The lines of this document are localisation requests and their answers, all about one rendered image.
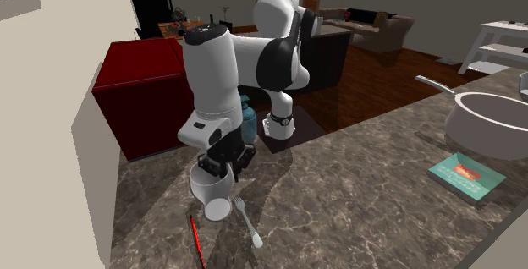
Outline red pen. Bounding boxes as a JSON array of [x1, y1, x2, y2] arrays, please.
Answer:
[[189, 214, 206, 269]]

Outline white cup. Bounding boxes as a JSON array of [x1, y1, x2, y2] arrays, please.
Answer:
[[189, 162, 237, 223]]

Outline pale round container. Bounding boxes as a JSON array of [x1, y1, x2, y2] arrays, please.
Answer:
[[518, 71, 528, 103]]

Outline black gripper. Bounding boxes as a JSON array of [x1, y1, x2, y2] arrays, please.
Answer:
[[196, 128, 257, 184]]

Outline white fork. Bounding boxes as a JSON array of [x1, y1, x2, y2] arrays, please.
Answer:
[[231, 195, 264, 250]]

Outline dark kitchen island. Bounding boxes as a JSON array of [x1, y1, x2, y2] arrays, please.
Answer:
[[300, 24, 354, 94]]

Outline dark robot stand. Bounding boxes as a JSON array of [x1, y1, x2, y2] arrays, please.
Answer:
[[256, 105, 332, 155]]

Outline teal book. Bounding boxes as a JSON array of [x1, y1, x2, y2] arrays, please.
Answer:
[[426, 151, 508, 208]]

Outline brown dining table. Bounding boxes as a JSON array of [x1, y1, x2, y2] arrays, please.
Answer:
[[157, 5, 234, 41]]

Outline black fridge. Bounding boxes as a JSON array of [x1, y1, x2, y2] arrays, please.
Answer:
[[123, 0, 175, 41]]

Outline red cabinet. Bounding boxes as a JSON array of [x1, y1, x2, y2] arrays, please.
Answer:
[[91, 36, 195, 163]]

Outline white shelf table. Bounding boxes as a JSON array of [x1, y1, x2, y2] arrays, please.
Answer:
[[457, 20, 528, 76]]

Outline brown sofa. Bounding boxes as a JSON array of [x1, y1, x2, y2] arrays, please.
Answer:
[[319, 7, 416, 53]]

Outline teal bottle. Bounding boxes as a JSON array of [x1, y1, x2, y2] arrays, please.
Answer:
[[239, 94, 259, 145]]

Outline grey pot with handle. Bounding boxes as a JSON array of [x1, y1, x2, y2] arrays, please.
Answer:
[[414, 74, 528, 162]]

